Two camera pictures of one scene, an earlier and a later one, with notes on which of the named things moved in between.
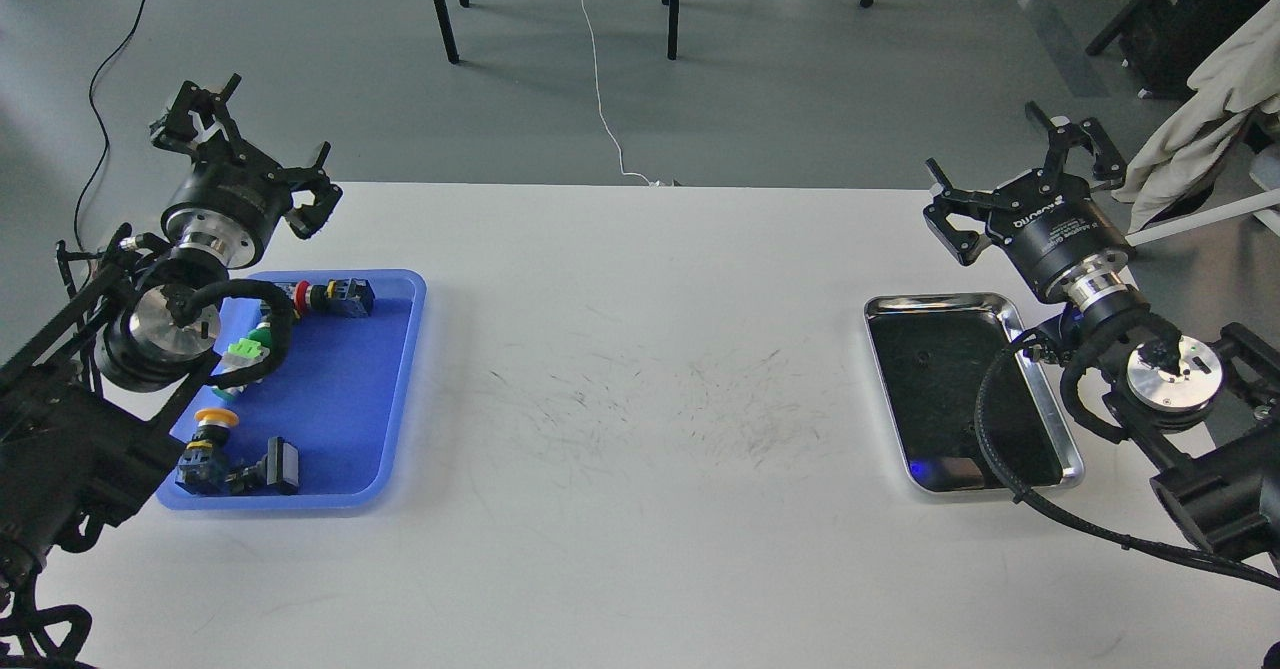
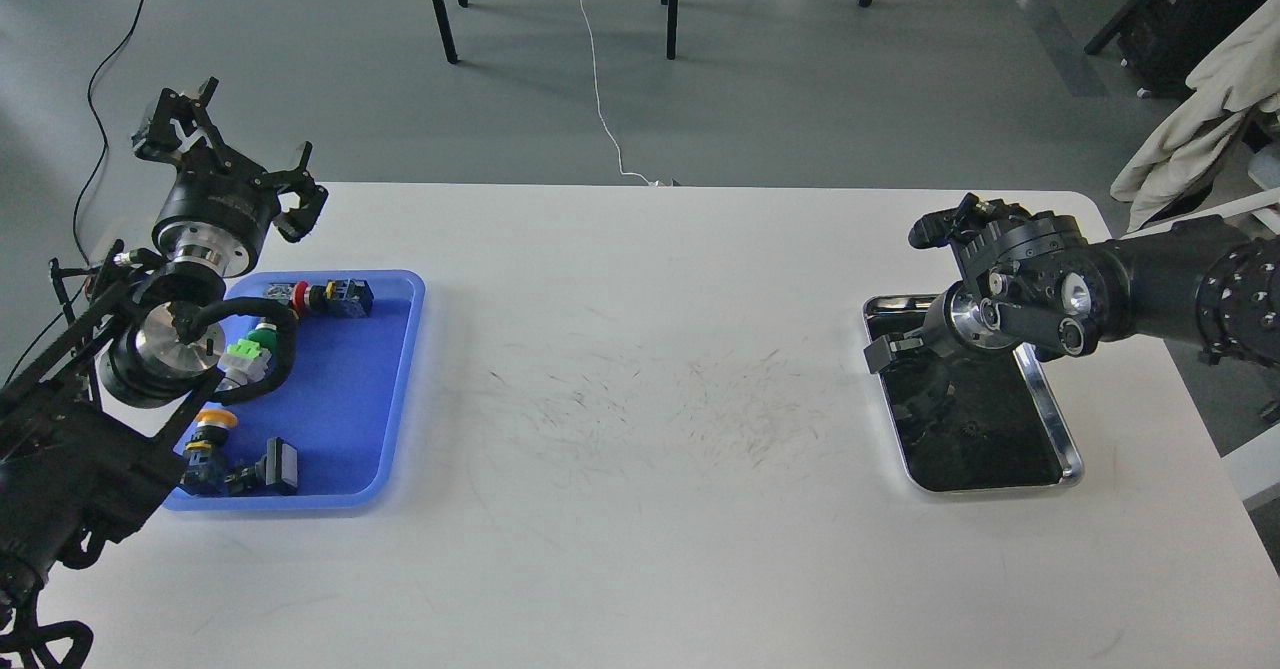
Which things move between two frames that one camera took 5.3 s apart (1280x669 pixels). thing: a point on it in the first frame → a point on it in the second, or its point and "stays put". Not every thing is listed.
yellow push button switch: (201, 466) stays put
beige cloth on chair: (1187, 146) stays put
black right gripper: (1054, 231) → (961, 316)
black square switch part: (276, 472) stays put
